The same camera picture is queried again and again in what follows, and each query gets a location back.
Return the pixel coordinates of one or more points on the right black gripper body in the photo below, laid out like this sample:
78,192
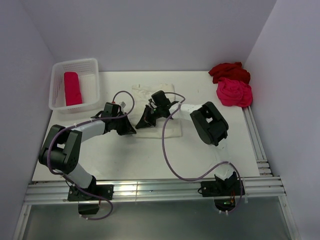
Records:
156,114

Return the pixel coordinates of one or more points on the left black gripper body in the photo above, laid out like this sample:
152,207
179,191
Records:
119,125

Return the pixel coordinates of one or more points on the white t shirt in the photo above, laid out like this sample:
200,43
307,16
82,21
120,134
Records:
142,94

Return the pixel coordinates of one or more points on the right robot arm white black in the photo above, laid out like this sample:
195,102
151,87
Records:
210,125

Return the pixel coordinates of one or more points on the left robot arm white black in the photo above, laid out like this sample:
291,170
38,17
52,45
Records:
60,151

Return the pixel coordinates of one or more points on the rolled pink t shirt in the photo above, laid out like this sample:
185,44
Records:
72,90

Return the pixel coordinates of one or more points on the white plastic basket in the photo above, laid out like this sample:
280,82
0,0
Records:
88,72

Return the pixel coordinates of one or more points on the dark red t shirt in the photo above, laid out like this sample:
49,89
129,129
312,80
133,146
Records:
232,71

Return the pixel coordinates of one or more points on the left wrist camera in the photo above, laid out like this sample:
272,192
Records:
120,103

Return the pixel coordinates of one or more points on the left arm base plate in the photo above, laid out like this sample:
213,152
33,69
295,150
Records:
90,200

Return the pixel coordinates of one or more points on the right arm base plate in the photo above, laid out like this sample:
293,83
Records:
219,188

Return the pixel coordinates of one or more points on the aluminium rail frame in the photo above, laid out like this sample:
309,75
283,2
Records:
266,185

